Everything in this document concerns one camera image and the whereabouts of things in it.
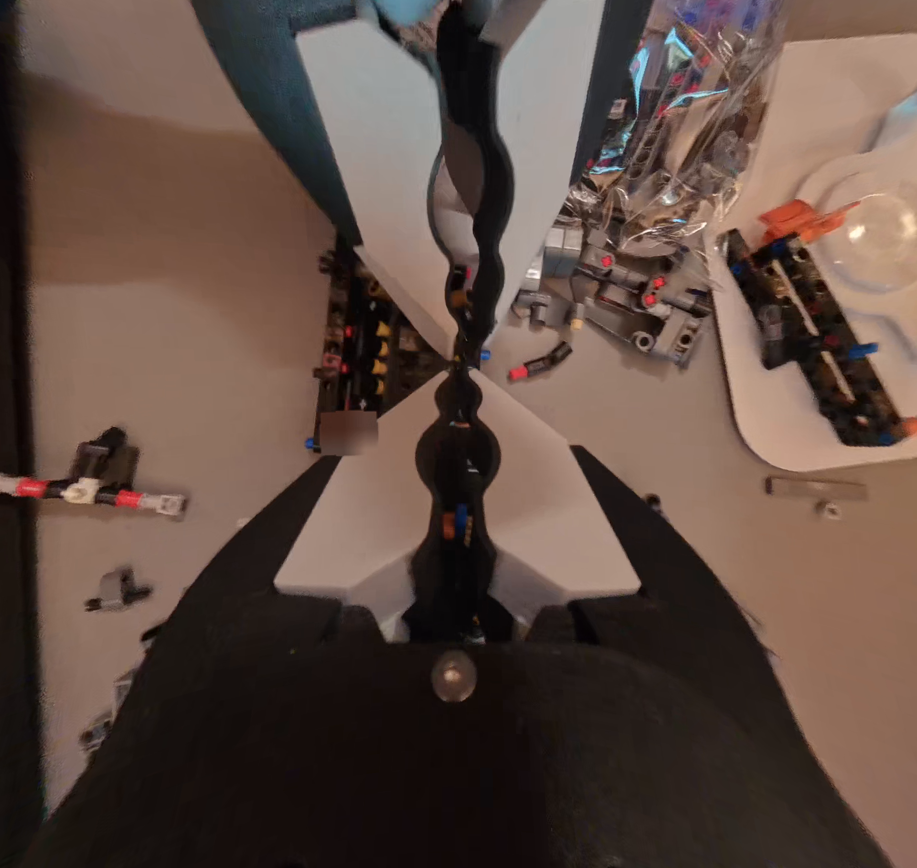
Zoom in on black lego connector red pin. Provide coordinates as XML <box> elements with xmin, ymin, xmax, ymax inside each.
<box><xmin>508</xmin><ymin>341</ymin><xmax>575</xmax><ymax>382</ymax></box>

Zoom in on lego axle rod assembly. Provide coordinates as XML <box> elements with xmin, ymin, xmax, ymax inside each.
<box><xmin>0</xmin><ymin>426</ymin><xmax>189</xmax><ymax>523</ymax></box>

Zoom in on grey lego car model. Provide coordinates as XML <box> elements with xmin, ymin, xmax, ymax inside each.
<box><xmin>311</xmin><ymin>238</ymin><xmax>502</xmax><ymax>640</ymax></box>

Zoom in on grey flat lego tile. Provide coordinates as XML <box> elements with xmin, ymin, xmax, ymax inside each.
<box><xmin>764</xmin><ymin>476</ymin><xmax>868</xmax><ymax>501</ymax></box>

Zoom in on orange lego piece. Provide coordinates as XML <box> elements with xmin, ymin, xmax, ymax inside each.
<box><xmin>758</xmin><ymin>200</ymin><xmax>861</xmax><ymax>243</ymax></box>

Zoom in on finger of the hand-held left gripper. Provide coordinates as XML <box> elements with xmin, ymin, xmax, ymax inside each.
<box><xmin>296</xmin><ymin>14</ymin><xmax>467</xmax><ymax>360</ymax></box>
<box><xmin>433</xmin><ymin>0</ymin><xmax>611</xmax><ymax>366</ymax></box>

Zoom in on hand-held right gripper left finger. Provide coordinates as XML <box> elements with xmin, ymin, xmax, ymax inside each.
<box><xmin>273</xmin><ymin>369</ymin><xmax>454</xmax><ymax>641</ymax></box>

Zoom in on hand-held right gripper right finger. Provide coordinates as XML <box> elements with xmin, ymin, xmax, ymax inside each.
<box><xmin>462</xmin><ymin>370</ymin><xmax>642</xmax><ymax>641</ymax></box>

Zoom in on clear magnifying lens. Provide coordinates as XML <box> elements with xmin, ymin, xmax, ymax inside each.
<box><xmin>795</xmin><ymin>155</ymin><xmax>917</xmax><ymax>295</ymax></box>

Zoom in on dark grey lego connector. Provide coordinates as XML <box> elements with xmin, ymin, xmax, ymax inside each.
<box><xmin>84</xmin><ymin>567</ymin><xmax>153</xmax><ymax>613</ymax></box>

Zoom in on white base board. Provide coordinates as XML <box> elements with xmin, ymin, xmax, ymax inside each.
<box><xmin>705</xmin><ymin>33</ymin><xmax>917</xmax><ymax>473</ymax></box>

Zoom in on black lego frame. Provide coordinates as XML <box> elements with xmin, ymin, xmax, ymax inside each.
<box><xmin>718</xmin><ymin>229</ymin><xmax>917</xmax><ymax>448</ymax></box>

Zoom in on grey lego subassembly red axles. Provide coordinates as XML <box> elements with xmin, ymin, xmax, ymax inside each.
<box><xmin>516</xmin><ymin>223</ymin><xmax>715</xmax><ymax>369</ymax></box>

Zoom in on plastic bag of lego parts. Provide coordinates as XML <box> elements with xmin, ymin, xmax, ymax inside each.
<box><xmin>562</xmin><ymin>0</ymin><xmax>792</xmax><ymax>256</ymax></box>

